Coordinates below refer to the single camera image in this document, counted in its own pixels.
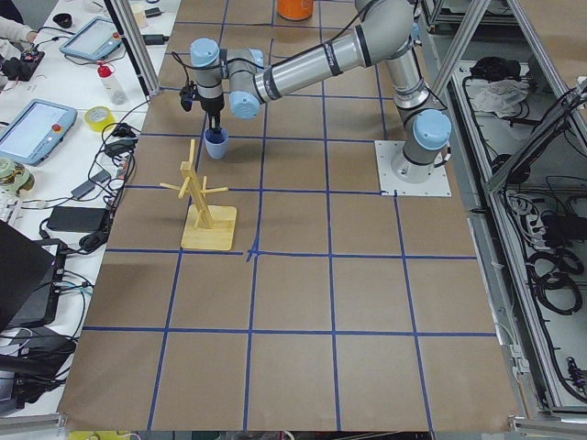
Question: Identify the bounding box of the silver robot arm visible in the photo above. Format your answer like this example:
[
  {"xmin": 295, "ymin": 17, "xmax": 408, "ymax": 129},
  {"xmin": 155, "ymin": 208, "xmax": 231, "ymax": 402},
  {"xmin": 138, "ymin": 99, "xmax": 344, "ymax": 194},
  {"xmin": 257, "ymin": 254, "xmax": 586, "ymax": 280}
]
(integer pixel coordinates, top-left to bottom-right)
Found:
[{"xmin": 180, "ymin": 0, "xmax": 452, "ymax": 183}]

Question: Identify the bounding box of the black power adapter brick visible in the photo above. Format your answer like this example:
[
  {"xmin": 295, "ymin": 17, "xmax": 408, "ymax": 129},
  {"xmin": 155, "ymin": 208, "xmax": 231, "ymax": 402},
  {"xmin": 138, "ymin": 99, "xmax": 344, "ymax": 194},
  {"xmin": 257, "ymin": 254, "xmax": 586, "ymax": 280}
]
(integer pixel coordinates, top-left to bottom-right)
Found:
[{"xmin": 47, "ymin": 206, "xmax": 108, "ymax": 233}]

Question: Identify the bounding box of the black bowl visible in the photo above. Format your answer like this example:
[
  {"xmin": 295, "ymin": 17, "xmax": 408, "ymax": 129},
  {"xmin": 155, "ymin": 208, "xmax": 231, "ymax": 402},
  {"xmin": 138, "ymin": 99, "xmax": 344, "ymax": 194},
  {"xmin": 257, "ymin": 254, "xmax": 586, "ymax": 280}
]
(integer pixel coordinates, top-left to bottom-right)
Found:
[{"xmin": 52, "ymin": 13, "xmax": 72, "ymax": 29}]

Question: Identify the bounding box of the aluminium frame post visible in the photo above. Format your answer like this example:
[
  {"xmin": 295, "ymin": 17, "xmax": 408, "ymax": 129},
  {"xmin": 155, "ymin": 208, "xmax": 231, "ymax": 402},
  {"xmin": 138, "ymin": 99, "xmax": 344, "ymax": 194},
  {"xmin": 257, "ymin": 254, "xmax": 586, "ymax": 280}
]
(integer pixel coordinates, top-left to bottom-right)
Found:
[{"xmin": 105, "ymin": 0, "xmax": 161, "ymax": 97}]

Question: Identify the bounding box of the far blue teach pendant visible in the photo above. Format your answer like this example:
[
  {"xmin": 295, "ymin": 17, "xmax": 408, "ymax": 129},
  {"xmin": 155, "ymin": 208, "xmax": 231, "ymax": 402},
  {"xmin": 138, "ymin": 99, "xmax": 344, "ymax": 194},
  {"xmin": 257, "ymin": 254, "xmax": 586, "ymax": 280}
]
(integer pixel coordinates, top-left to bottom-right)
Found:
[{"xmin": 60, "ymin": 17, "xmax": 122, "ymax": 61}]

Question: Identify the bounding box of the light blue plastic cup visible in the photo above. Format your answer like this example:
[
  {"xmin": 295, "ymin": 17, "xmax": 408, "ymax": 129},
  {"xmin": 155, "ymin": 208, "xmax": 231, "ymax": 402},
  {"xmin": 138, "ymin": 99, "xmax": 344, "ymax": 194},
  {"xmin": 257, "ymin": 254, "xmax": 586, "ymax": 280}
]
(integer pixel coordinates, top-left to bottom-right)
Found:
[{"xmin": 204, "ymin": 127, "xmax": 228, "ymax": 160}]

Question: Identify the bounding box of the black laptop computer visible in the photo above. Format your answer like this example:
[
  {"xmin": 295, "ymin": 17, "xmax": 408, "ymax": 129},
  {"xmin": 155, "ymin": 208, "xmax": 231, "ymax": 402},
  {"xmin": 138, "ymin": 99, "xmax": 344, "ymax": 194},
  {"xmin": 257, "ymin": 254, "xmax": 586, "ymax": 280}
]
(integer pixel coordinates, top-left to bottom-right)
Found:
[{"xmin": 1, "ymin": 222, "xmax": 66, "ymax": 330}]

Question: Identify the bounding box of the white crumpled cloth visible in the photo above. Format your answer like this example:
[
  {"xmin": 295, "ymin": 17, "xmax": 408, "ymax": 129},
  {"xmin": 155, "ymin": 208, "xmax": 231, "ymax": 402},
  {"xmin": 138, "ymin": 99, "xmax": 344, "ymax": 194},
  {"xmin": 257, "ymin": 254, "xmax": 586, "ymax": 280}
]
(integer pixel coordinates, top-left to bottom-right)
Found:
[{"xmin": 471, "ymin": 79, "xmax": 529, "ymax": 117}]

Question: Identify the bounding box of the near blue teach pendant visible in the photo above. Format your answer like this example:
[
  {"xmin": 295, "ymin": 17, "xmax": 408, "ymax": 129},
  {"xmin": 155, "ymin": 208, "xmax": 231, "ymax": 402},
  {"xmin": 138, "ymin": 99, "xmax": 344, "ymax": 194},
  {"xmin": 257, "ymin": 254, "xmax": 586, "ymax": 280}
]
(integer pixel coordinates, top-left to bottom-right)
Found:
[{"xmin": 1, "ymin": 99, "xmax": 77, "ymax": 166}]

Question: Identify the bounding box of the wooden cup tree stand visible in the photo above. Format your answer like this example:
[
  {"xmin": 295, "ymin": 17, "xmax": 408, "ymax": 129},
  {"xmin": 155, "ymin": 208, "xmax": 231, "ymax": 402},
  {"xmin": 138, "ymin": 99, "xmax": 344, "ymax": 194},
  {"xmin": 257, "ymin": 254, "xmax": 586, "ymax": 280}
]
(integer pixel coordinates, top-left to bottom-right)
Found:
[{"xmin": 160, "ymin": 139, "xmax": 238, "ymax": 251}]

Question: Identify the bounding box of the yellow tape roll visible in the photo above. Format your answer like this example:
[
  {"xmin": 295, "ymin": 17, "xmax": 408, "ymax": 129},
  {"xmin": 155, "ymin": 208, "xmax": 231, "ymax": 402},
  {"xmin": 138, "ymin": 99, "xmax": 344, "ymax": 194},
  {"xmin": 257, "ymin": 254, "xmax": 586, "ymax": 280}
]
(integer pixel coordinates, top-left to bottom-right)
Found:
[{"xmin": 84, "ymin": 105, "xmax": 116, "ymax": 133}]

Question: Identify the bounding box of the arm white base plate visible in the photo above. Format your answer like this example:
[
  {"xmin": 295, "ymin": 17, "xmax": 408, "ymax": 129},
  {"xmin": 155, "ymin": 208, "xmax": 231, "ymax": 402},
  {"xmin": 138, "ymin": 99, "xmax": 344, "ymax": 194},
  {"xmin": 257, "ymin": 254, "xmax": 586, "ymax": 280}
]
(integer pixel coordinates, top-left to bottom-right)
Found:
[{"xmin": 374, "ymin": 140, "xmax": 451, "ymax": 197}]

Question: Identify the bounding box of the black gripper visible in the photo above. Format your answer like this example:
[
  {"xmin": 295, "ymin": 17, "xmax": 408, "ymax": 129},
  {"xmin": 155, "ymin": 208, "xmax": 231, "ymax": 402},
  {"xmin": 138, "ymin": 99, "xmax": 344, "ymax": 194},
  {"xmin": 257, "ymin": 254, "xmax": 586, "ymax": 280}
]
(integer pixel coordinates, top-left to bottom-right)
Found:
[{"xmin": 198, "ymin": 93, "xmax": 225, "ymax": 137}]

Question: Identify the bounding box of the orange cylindrical canister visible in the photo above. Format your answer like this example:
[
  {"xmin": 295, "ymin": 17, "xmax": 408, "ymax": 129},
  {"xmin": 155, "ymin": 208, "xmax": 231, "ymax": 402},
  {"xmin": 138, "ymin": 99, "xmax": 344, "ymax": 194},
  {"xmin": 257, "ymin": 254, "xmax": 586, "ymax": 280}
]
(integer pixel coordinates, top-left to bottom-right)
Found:
[{"xmin": 276, "ymin": 0, "xmax": 315, "ymax": 21}]

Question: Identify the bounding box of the blue teach pendant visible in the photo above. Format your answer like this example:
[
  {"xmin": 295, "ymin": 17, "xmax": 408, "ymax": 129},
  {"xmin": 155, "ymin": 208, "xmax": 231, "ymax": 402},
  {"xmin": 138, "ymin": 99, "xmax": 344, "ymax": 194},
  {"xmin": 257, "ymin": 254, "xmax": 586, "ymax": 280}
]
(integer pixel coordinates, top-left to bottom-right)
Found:
[
  {"xmin": 60, "ymin": 17, "xmax": 122, "ymax": 61},
  {"xmin": 1, "ymin": 99, "xmax": 77, "ymax": 166}
]

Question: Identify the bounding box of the red capped squeeze bottle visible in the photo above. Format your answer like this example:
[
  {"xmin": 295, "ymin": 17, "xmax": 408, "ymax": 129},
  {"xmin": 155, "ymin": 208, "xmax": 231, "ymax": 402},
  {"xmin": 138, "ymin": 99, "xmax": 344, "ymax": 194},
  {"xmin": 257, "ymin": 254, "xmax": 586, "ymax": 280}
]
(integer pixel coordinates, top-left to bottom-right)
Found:
[{"xmin": 97, "ymin": 61, "xmax": 127, "ymax": 105}]

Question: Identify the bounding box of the person hand in sleeve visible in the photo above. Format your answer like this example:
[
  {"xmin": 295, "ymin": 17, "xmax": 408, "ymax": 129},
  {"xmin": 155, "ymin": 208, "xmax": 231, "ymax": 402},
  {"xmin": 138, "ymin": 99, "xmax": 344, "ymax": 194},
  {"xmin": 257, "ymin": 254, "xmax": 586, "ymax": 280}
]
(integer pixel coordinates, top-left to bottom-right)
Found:
[{"xmin": 0, "ymin": 16, "xmax": 38, "ymax": 43}]

